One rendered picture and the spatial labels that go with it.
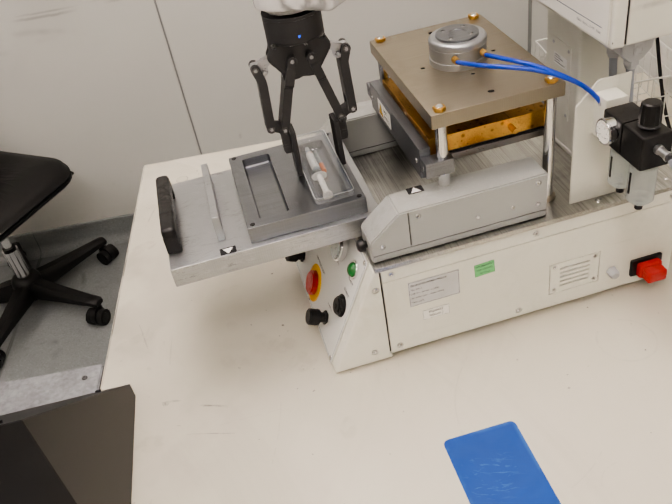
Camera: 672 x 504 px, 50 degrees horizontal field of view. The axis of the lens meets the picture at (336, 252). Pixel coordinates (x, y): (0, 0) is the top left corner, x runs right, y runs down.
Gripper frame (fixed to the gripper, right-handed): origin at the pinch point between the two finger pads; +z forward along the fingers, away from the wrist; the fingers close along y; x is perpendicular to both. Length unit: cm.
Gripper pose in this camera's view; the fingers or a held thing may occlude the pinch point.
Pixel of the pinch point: (316, 146)
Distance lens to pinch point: 103.5
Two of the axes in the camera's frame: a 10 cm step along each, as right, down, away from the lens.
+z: 1.5, 7.8, 6.1
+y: -9.6, 2.6, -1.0
